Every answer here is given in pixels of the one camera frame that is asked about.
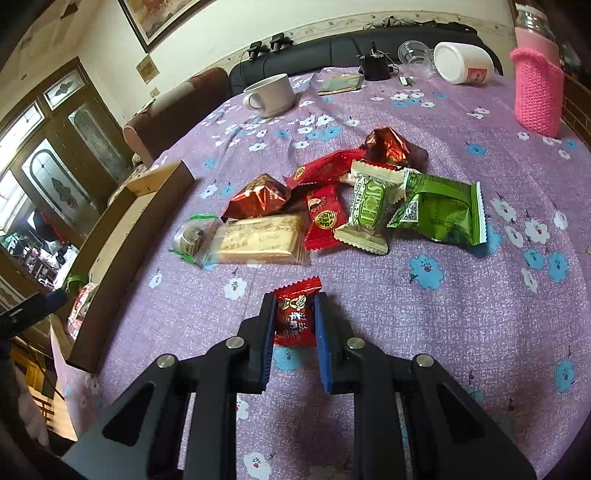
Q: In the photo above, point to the clear plastic bag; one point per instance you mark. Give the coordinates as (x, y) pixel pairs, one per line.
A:
(415, 56)

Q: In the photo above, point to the purple floral tablecloth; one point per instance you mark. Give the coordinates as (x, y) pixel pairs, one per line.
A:
(461, 323)

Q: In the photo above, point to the small framed wall notice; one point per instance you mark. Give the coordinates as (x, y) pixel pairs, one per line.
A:
(147, 69)

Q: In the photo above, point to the white and green snack packet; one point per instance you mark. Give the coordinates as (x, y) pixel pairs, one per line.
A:
(367, 207)

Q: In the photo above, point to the metallic red-brown snack packet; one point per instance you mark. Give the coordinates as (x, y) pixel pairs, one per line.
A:
(392, 145)

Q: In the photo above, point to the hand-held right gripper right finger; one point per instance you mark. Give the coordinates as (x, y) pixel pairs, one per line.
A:
(322, 350)

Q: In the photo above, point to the bottle with pink knitted sleeve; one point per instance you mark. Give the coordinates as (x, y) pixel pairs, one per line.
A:
(538, 90)

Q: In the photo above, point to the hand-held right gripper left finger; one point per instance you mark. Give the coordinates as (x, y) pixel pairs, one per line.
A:
(266, 344)

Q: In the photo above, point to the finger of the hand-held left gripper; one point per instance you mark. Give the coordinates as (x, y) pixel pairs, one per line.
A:
(54, 299)

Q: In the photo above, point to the wall switch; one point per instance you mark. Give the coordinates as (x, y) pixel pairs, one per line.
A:
(154, 92)

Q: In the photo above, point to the wooden side cabinet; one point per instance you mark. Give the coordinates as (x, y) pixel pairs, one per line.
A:
(575, 106)

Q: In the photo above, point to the white ceramic cup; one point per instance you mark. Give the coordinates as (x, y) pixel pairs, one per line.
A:
(270, 94)

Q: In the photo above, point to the black sofa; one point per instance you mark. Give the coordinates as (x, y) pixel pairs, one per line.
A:
(323, 50)

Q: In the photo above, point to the white mug with red label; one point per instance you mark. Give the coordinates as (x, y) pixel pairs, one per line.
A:
(464, 62)

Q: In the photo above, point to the long red snack packet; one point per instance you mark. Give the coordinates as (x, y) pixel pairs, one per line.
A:
(323, 168)

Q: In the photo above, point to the wooden cabinet with glass doors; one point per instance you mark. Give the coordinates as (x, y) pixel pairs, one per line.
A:
(51, 138)

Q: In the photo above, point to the cardboard box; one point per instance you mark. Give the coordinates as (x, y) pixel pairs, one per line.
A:
(134, 230)

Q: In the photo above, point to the framed painting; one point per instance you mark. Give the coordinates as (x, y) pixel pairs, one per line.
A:
(157, 18)

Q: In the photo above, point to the red packet with gold emblem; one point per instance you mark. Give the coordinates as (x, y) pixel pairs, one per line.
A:
(323, 217)

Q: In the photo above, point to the brown armchair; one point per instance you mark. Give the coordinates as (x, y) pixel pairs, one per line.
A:
(175, 106)

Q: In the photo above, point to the keys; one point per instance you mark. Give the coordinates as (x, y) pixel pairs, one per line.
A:
(406, 80)

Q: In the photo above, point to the small red candy packet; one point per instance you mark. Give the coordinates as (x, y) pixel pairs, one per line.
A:
(295, 316)

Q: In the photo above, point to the black chargers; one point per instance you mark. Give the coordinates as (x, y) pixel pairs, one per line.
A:
(268, 46)

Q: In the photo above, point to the beige biscuit packet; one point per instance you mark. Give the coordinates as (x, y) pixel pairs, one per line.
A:
(258, 240)

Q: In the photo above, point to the small black holder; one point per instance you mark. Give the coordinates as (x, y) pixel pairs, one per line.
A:
(374, 65)

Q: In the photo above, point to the clear round cookie packet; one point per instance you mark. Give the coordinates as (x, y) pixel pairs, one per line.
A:
(191, 237)

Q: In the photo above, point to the metallic red snack packet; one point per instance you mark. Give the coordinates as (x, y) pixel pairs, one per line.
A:
(256, 197)

